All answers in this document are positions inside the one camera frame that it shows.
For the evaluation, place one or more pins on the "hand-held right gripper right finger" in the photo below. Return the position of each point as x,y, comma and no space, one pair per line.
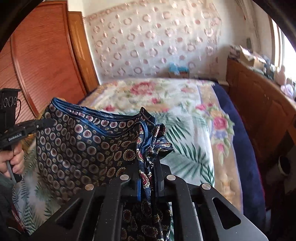
160,183

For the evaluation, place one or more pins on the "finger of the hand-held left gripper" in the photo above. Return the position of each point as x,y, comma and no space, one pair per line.
46,122

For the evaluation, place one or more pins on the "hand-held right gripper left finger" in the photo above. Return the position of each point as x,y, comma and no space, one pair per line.
134,183

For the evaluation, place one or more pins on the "navy circle-patterned blouse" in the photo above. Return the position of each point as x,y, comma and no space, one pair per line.
81,143

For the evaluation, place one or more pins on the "person's left forearm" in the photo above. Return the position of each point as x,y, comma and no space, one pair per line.
4,183

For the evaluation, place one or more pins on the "person's left hand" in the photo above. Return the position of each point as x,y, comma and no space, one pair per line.
18,162

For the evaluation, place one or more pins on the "wooden louvered wardrobe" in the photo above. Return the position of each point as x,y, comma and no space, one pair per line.
46,58

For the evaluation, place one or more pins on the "person's dark clothing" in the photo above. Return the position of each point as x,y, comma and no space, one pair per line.
9,220

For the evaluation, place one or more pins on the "floral bed blanket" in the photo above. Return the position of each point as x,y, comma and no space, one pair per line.
161,92

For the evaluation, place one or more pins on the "navy bed cover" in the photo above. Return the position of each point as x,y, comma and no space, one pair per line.
233,111

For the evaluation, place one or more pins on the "blue box of cloths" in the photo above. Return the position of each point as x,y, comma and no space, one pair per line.
177,68

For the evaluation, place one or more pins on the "dark waste bin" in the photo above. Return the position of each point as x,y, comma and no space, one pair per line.
282,165

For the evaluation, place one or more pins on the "long wooden cabinet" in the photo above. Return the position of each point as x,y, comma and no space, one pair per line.
254,92

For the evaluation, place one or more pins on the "open cardboard box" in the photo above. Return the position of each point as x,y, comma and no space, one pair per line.
253,59

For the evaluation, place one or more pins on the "pink bottle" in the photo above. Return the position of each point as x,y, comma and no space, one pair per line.
281,74

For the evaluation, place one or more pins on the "wooden-framed window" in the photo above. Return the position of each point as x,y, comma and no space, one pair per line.
286,46

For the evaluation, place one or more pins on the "sheer circle-patterned wall curtain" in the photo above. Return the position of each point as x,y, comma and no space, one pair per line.
150,41

